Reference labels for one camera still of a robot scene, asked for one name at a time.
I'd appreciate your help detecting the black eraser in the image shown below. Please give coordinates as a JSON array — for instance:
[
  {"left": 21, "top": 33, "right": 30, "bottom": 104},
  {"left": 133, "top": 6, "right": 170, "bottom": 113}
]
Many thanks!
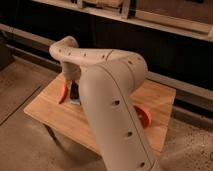
[{"left": 70, "top": 82, "right": 79, "bottom": 99}]

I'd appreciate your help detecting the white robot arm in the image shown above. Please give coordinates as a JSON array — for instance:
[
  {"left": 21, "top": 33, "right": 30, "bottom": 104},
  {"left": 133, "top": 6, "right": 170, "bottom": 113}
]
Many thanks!
[{"left": 49, "top": 36, "right": 161, "bottom": 171}]

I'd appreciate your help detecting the white sponge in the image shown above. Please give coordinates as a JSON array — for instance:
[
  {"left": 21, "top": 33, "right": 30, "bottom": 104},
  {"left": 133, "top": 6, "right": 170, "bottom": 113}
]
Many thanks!
[{"left": 70, "top": 99, "right": 81, "bottom": 105}]

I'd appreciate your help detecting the wooden table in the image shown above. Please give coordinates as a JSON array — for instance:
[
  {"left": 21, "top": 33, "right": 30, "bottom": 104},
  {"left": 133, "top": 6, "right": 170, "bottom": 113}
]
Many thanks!
[{"left": 24, "top": 74, "right": 176, "bottom": 159}]

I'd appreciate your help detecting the orange bowl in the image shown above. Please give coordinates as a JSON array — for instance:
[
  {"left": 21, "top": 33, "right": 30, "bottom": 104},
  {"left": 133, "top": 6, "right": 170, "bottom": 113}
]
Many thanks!
[{"left": 134, "top": 105, "right": 152, "bottom": 129}]

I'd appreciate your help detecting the wooden shelf unit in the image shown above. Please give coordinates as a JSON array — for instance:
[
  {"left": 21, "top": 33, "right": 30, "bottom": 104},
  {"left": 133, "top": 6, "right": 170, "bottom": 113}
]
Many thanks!
[{"left": 0, "top": 0, "right": 213, "bottom": 113}]

